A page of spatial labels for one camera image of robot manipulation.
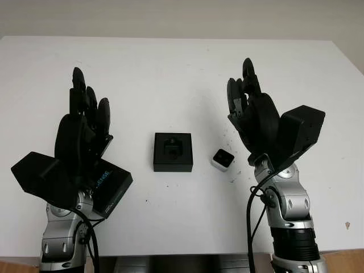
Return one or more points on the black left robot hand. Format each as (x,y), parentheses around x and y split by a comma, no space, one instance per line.
(68,136)

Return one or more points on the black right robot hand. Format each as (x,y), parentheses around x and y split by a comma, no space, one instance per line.
(261,122)

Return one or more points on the small silver camera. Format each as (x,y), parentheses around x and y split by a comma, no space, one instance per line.
(222,157)

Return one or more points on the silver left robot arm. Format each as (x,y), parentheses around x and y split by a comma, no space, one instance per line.
(59,233)

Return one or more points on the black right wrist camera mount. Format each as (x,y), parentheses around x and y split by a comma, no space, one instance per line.
(301,125)

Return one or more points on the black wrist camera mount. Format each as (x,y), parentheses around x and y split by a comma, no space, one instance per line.
(301,125)
(37,173)

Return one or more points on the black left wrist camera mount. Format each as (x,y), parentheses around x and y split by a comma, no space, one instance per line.
(37,173)

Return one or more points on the black camera box base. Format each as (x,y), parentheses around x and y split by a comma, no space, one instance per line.
(173,162)

